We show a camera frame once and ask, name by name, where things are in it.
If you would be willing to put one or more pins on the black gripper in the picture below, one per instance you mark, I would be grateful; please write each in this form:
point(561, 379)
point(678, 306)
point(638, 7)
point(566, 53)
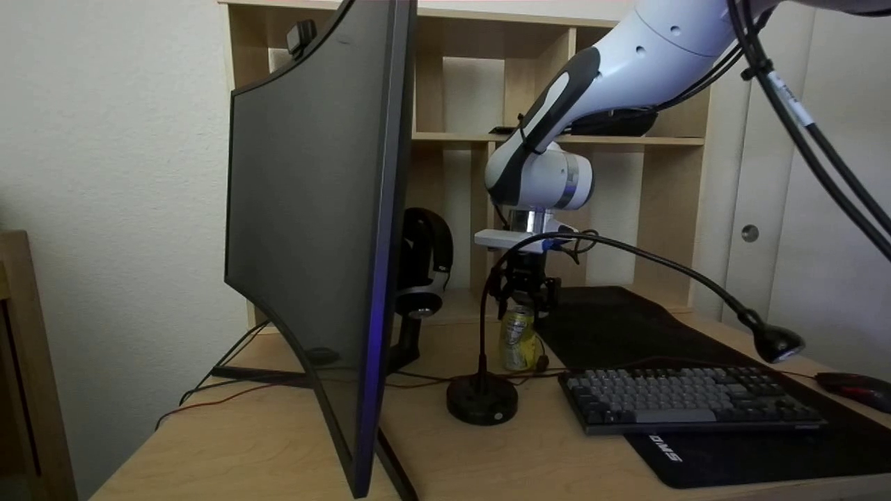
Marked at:
point(520, 242)

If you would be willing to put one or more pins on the yellow drink can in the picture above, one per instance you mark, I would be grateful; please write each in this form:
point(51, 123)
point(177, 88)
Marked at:
point(520, 338)

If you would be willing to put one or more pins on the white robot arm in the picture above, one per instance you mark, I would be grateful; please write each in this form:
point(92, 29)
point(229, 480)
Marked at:
point(651, 46)

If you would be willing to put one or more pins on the black desk mat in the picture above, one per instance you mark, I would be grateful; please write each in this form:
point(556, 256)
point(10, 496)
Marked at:
point(614, 323)

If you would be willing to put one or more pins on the black gooseneck desk lamp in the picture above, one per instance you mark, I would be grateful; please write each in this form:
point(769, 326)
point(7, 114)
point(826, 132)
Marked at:
point(481, 398)

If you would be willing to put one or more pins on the black headphones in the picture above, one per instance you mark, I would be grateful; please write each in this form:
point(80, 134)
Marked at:
point(425, 253)

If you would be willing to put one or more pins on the black headphone stand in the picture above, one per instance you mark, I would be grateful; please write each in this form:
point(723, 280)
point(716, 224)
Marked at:
point(406, 343)

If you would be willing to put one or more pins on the flat black device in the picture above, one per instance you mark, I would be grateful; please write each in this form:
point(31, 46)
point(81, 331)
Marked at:
point(502, 132)

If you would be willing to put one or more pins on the light wooden shelf unit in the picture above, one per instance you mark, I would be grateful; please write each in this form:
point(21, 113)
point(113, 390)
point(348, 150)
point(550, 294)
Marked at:
point(671, 185)

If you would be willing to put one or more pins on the grey mechanical keyboard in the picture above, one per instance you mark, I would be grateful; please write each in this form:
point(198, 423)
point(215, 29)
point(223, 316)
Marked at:
point(687, 397)

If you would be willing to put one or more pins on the black curved monitor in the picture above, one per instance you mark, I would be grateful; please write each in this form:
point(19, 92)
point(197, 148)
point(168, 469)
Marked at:
point(316, 231)

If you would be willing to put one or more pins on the round metal door knob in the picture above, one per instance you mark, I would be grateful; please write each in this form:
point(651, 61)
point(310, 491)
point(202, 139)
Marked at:
point(749, 231)

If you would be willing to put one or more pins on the black monitor stand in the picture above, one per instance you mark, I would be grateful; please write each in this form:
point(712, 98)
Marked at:
point(259, 375)

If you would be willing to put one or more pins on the white door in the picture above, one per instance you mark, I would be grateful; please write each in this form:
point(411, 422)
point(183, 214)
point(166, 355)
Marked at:
point(836, 280)

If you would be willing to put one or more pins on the black and red mouse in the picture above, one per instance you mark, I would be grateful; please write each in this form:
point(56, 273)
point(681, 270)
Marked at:
point(859, 388)

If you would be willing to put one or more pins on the brown wooden cabinet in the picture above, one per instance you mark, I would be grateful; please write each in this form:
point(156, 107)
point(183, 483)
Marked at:
point(23, 390)

